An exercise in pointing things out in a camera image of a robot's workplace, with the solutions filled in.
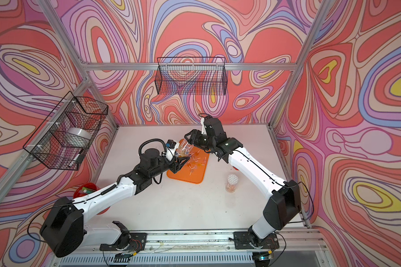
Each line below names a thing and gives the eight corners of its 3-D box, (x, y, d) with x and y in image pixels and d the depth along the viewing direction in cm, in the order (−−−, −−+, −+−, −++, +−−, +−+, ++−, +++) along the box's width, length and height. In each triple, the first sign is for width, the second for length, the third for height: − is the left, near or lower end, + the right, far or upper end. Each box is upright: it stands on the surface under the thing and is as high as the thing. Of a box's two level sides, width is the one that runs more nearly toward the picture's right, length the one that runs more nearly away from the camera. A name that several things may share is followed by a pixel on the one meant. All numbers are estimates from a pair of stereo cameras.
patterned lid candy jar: (226, 192, 90) (228, 183, 81) (225, 183, 93) (227, 173, 84) (235, 192, 90) (239, 183, 81) (234, 183, 93) (237, 173, 84)
